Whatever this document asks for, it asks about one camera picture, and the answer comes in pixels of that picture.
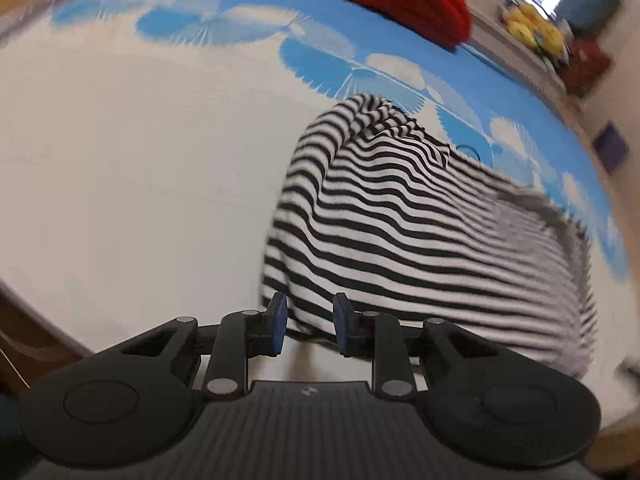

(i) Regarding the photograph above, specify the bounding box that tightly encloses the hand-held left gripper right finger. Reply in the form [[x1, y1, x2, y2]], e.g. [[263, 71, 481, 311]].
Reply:
[[332, 292, 507, 401]]

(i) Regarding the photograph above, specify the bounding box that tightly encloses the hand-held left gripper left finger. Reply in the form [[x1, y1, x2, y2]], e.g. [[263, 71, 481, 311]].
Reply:
[[114, 292, 290, 401]]

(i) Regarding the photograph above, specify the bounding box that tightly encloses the black white striped hoodie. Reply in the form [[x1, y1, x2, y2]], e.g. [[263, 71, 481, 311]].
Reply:
[[261, 92, 599, 380]]

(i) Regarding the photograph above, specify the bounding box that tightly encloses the blue white patterned bed sheet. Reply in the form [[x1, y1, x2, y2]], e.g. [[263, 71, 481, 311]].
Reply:
[[0, 0, 632, 442]]

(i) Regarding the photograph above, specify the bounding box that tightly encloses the white shelf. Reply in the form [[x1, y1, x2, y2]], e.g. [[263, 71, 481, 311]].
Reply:
[[467, 2, 568, 95]]

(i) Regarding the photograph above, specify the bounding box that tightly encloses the purple bag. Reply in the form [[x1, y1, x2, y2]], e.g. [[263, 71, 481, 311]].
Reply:
[[592, 122, 631, 172]]

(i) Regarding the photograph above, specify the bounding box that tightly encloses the yellow plush toy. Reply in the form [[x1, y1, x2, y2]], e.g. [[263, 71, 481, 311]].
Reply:
[[504, 2, 567, 57]]

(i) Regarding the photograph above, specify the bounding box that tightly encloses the red box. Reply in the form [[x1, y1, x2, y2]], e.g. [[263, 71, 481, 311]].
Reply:
[[566, 39, 614, 97]]

